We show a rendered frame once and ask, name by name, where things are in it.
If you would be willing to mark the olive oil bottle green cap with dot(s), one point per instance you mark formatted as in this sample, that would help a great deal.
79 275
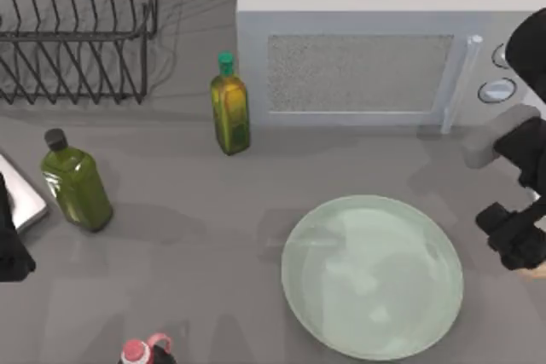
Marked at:
230 112

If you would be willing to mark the pale grey rounded box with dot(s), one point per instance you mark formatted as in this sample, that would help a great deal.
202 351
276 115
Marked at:
21 198

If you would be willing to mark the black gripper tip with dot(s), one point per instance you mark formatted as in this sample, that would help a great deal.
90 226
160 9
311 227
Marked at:
10 249

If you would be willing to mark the pale green plate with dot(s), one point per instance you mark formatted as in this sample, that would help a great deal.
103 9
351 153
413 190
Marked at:
371 279

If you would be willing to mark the grey microwave knob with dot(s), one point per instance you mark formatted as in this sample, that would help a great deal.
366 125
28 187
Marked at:
497 90
499 55

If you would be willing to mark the dark bottle pink cap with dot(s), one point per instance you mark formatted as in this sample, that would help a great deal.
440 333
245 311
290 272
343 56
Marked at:
141 351

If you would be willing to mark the tan bread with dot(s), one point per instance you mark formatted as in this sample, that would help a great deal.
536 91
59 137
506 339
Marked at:
535 272

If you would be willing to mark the speckled microwave door window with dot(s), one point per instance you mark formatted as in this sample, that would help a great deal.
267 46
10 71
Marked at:
358 74

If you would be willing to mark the green bottle black cap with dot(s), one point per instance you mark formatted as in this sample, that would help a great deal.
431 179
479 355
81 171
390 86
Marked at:
79 185

